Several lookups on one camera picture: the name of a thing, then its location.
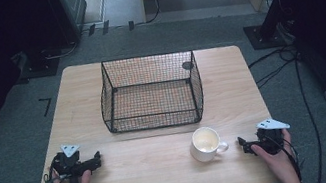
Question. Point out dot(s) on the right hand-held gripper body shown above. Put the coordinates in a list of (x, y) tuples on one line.
[(270, 136)]

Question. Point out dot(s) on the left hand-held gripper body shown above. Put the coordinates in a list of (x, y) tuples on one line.
[(68, 167)]

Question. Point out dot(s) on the white cup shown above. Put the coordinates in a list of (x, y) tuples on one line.
[(206, 143)]

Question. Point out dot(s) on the person's right hand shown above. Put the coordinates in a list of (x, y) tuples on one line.
[(276, 161)]

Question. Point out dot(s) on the black stand base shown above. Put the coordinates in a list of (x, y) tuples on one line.
[(40, 67)]

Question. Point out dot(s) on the black metal stand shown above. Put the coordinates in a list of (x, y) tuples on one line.
[(272, 31)]

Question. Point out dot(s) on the black cabinet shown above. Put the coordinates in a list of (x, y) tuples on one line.
[(69, 13)]

